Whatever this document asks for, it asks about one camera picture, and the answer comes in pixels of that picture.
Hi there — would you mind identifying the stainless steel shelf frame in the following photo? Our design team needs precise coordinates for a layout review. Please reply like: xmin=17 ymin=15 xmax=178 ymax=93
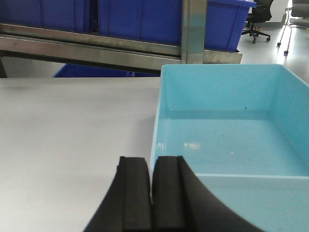
xmin=0 ymin=0 xmax=242 ymax=74

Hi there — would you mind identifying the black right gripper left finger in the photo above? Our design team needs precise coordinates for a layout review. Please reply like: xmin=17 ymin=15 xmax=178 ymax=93
xmin=84 ymin=157 xmax=152 ymax=232

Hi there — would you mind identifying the blue bin on shelf right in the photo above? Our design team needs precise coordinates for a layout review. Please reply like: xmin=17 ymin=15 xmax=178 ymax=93
xmin=98 ymin=0 xmax=256 ymax=52

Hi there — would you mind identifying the blue bin under shelf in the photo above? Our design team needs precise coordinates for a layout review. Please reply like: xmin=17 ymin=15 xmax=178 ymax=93
xmin=54 ymin=64 xmax=160 ymax=78

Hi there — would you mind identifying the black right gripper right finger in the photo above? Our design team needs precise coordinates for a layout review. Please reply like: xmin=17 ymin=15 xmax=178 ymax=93
xmin=152 ymin=156 xmax=261 ymax=232

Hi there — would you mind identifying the light blue plastic box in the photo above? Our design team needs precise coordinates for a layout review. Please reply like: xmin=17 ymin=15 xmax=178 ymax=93
xmin=150 ymin=64 xmax=309 ymax=232

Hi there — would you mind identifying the black office chair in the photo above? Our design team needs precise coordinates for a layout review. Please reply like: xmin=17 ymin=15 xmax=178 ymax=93
xmin=242 ymin=0 xmax=273 ymax=44

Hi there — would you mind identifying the blue bin on shelf left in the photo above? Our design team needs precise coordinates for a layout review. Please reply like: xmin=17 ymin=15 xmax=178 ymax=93
xmin=0 ymin=0 xmax=98 ymax=32

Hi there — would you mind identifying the blue bin on shelf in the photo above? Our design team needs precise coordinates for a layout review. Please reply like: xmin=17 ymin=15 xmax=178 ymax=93
xmin=0 ymin=0 xmax=98 ymax=32
xmin=98 ymin=0 xmax=256 ymax=52

